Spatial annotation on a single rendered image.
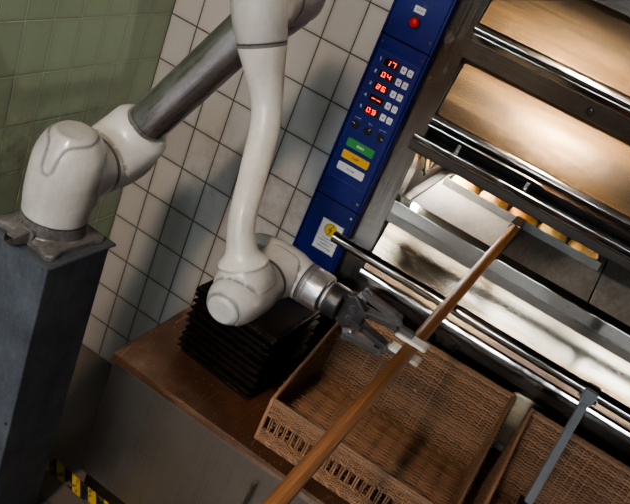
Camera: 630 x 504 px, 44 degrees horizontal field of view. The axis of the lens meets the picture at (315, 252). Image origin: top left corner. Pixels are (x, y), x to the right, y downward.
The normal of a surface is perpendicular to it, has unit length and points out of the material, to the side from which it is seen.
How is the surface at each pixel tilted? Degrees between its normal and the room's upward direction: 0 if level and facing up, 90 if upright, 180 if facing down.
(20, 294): 90
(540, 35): 70
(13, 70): 90
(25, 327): 90
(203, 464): 90
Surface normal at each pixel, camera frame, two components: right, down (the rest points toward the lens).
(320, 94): -0.45, 0.29
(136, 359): 0.35, -0.81
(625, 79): -0.30, 0.00
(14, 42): 0.82, 0.51
